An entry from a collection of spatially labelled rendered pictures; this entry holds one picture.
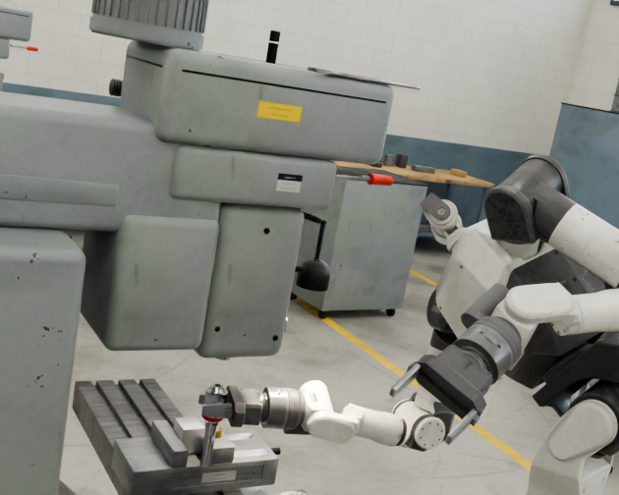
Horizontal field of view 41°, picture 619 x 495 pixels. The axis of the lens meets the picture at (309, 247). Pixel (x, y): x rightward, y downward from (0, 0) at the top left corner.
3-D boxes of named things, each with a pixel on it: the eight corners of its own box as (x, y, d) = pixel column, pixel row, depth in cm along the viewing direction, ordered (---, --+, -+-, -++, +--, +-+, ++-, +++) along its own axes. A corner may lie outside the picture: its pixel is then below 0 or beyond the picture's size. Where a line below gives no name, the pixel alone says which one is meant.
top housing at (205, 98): (320, 144, 187) (334, 71, 184) (384, 167, 165) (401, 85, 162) (114, 119, 163) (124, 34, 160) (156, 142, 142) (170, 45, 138)
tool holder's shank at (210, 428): (212, 422, 176) (204, 469, 178) (223, 418, 178) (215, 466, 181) (201, 416, 178) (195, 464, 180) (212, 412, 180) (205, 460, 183)
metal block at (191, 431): (192, 439, 194) (196, 415, 192) (201, 452, 189) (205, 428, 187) (171, 441, 191) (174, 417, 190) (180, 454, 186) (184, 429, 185)
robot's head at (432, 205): (467, 224, 180) (441, 202, 183) (463, 209, 172) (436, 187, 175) (446, 245, 179) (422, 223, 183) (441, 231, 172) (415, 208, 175)
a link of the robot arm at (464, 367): (469, 435, 127) (511, 390, 134) (486, 403, 120) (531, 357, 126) (405, 382, 132) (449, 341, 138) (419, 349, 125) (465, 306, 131)
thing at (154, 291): (161, 308, 179) (179, 191, 173) (203, 352, 159) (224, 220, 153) (72, 307, 170) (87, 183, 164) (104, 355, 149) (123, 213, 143)
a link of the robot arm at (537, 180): (573, 221, 160) (514, 184, 165) (590, 189, 154) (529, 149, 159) (542, 252, 154) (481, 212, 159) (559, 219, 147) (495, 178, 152)
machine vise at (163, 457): (249, 454, 208) (255, 413, 206) (274, 485, 196) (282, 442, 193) (110, 467, 191) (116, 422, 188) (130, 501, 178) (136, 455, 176)
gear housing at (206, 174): (277, 185, 184) (284, 140, 182) (331, 212, 164) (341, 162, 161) (129, 172, 167) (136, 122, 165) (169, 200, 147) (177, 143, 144)
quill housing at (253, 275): (244, 324, 188) (266, 186, 181) (284, 360, 170) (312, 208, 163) (162, 325, 178) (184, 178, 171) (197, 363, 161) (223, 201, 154)
